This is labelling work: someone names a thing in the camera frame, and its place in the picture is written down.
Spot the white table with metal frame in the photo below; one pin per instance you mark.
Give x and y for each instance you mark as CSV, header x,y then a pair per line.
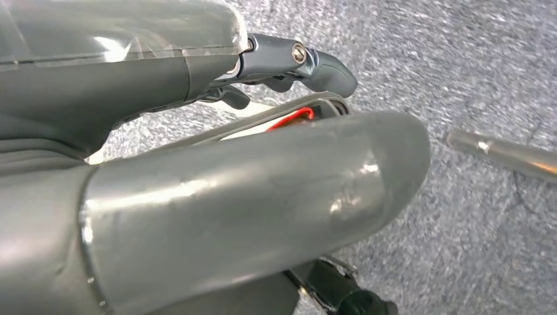
x,y
513,158

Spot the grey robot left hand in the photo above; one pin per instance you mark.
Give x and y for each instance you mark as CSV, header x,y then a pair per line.
x,y
239,208

